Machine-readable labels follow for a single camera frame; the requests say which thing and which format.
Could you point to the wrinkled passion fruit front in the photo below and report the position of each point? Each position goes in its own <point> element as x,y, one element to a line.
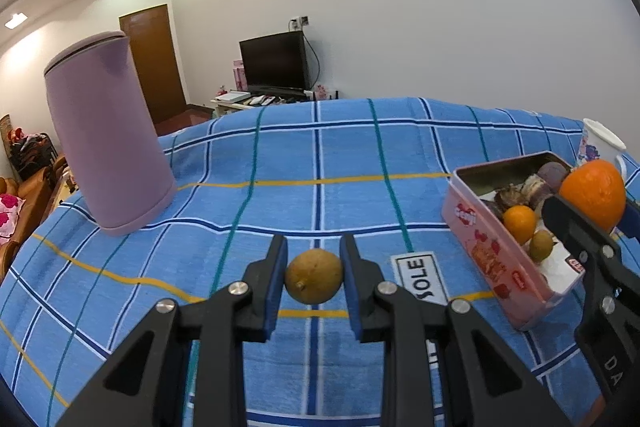
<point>494,208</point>

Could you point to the orange tangerine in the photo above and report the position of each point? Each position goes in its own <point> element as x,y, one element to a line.
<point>597,190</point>
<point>521,222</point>

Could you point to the small longan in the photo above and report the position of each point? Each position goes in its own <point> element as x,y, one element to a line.
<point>540,246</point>
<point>314,276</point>

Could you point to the pink metal tin box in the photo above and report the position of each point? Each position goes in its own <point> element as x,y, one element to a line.
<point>527,291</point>

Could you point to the cut purple yam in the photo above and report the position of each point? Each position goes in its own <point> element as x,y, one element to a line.
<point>535,190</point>

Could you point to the wrinkled passion fruit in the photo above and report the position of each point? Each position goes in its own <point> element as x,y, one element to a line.
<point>510,196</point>
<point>494,208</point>

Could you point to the black television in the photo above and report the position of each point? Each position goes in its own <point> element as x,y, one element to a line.
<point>276,61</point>

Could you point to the white tv stand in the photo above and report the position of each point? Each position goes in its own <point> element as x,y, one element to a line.
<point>236,101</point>

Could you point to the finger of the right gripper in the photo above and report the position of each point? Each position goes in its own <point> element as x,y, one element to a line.
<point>591,246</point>
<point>630,222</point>

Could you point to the purple round turnip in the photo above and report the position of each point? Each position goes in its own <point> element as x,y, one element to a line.
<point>553,173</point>

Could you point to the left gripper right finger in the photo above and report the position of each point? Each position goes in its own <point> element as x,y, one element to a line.
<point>440,359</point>

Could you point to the brown leather sofa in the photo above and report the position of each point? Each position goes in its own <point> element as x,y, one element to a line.
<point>36,194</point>

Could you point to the brown wooden door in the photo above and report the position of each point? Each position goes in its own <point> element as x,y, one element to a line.
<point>154,54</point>

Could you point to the small longan back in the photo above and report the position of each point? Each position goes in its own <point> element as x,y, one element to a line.
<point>314,276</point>

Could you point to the pink floral cushion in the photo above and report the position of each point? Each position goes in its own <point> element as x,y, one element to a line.
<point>10,209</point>

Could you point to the small longan front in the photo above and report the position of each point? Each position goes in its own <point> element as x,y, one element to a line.
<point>540,246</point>

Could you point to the pink electric kettle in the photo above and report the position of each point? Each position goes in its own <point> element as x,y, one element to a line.
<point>106,132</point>

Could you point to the blue checkered tablecloth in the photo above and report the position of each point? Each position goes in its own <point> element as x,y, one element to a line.
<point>312,172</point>

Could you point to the white floral mug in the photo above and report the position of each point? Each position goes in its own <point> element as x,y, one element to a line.
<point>599,142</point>

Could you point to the wrinkled passion fruit back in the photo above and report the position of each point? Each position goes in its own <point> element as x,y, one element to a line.
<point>510,196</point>

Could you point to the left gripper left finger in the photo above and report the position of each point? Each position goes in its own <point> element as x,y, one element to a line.
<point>187,354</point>

